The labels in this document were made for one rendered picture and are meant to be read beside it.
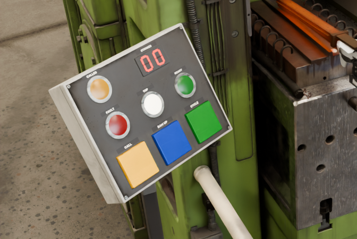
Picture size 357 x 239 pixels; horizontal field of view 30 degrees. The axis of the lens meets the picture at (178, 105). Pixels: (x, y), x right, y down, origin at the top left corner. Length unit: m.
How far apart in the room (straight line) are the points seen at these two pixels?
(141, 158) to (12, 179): 1.83
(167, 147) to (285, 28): 0.64
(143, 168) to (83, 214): 1.49
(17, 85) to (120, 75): 2.55
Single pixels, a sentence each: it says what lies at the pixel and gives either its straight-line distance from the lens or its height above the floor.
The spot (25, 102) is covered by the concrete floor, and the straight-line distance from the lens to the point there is 3.77.
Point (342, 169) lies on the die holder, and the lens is 1.96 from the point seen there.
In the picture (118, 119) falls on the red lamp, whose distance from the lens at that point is 1.41.
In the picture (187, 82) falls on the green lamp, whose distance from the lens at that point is 1.52.
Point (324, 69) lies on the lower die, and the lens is 1.82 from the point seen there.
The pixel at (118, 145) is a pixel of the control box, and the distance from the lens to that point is 1.41.
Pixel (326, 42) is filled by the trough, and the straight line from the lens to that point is 1.88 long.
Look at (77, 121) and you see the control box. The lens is 1.39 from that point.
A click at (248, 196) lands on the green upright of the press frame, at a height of 0.47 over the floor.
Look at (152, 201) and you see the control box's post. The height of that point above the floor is 0.77.
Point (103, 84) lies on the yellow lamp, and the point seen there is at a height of 1.17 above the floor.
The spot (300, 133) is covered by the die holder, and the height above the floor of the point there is 0.82.
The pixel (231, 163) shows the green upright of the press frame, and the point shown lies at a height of 0.62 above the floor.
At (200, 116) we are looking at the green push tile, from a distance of 1.52.
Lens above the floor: 1.86
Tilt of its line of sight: 32 degrees down
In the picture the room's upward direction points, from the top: 7 degrees counter-clockwise
